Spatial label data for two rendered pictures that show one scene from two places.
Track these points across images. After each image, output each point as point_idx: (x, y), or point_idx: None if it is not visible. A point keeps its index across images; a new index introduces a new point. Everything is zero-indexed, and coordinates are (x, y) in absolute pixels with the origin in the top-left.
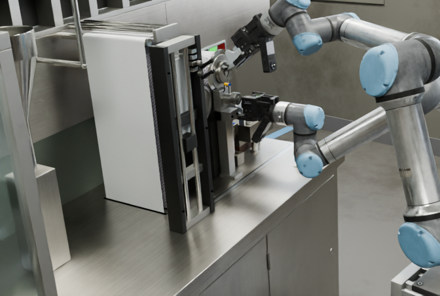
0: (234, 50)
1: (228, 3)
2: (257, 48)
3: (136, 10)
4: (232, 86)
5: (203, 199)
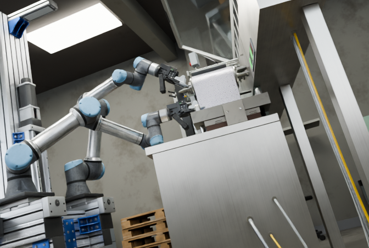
0: (183, 77)
1: (242, 5)
2: (166, 80)
3: (239, 44)
4: (319, 64)
5: None
